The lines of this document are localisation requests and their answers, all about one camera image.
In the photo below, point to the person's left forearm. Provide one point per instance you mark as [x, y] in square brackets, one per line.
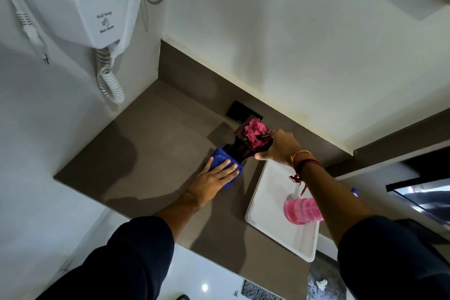
[140, 250]

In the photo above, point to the black wall socket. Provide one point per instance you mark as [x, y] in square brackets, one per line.
[242, 112]

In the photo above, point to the crumpled white tissue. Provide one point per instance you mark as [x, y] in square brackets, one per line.
[321, 284]

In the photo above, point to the blue cleaning cloth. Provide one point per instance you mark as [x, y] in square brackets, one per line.
[219, 157]

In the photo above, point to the pink artificial flowers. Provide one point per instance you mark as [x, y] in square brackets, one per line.
[256, 131]

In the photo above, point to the white rectangular tray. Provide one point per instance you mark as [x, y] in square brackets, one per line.
[270, 201]

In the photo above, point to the person's dark shoe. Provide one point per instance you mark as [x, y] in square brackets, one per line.
[182, 297]

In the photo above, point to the dark brown vase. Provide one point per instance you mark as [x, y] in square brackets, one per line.
[242, 150]

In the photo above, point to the white hair dryer holder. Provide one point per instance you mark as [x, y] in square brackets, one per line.
[102, 15]

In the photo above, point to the glass panel with dark frame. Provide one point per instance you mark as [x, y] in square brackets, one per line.
[427, 199]

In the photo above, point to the person's right thumb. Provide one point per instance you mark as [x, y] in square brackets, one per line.
[263, 156]

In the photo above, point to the person's right hand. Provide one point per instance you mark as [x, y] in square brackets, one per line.
[283, 148]

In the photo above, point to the person's left little finger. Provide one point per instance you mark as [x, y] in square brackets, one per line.
[208, 164]

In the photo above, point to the person's left hand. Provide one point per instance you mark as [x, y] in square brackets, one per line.
[205, 187]

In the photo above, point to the person's right forearm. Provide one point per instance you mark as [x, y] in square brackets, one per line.
[358, 233]

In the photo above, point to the person's left middle finger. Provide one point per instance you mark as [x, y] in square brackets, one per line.
[228, 171]

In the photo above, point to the pink spray bottle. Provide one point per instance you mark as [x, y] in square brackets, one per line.
[302, 210]

